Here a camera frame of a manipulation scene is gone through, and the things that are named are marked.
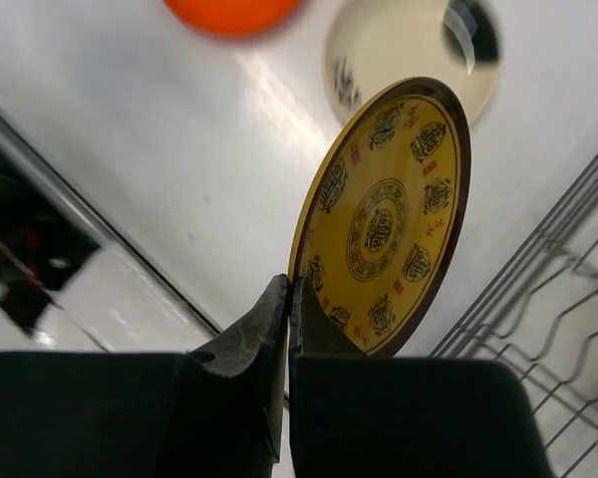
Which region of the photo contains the wire dish rack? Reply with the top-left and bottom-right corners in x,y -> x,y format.
434,153 -> 598,477

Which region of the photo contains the orange plate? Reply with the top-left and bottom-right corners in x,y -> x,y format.
164,0 -> 302,38

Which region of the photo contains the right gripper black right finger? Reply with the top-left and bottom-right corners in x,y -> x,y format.
288,279 -> 552,477

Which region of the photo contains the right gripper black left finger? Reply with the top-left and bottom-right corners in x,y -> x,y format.
0,275 -> 288,477

